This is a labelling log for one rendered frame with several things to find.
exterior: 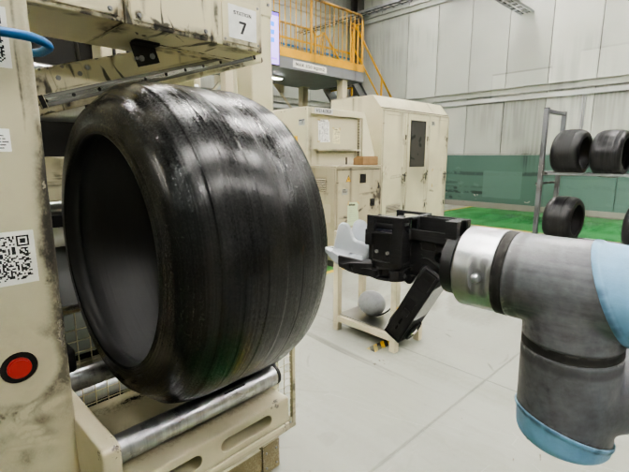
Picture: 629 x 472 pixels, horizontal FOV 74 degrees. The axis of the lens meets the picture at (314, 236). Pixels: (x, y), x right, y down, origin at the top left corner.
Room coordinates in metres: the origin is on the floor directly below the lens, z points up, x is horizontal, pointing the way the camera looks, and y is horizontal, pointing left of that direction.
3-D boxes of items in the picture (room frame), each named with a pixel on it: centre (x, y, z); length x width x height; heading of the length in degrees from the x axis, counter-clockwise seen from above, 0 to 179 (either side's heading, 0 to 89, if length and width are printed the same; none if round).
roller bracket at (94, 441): (0.67, 0.43, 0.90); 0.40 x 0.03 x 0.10; 46
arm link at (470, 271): (0.45, -0.19, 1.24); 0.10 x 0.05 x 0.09; 136
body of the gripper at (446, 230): (0.51, -0.13, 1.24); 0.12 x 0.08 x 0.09; 46
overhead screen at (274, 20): (4.66, 0.61, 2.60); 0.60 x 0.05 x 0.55; 133
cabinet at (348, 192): (5.56, -0.39, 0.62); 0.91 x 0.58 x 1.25; 133
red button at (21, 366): (0.56, 0.43, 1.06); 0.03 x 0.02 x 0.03; 136
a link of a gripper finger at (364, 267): (0.54, -0.07, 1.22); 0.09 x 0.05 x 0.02; 46
